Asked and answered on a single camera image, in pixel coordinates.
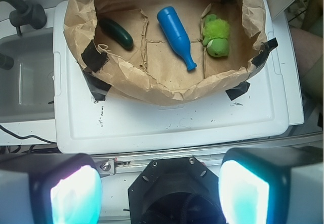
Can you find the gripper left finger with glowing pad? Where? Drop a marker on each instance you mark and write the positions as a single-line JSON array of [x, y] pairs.
[[50, 188]]

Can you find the white plastic tray lid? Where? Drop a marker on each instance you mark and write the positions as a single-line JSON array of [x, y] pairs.
[[91, 119]]

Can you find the dark grey toy faucet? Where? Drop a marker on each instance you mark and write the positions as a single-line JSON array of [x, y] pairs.
[[26, 13]]

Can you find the dark green toy cucumber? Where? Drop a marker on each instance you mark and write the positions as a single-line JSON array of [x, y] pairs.
[[116, 32]]

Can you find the brown paper bag basin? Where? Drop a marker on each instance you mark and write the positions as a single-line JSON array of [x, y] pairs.
[[151, 71]]

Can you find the blue plastic bottle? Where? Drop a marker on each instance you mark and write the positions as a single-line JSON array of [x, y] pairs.
[[176, 35]]

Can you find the aluminium rail with bracket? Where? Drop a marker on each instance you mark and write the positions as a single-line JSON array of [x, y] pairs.
[[112, 165]]

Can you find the green plush turtle toy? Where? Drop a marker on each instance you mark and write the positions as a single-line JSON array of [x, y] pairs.
[[216, 33]]

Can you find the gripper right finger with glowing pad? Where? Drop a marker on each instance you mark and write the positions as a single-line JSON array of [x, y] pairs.
[[272, 185]]

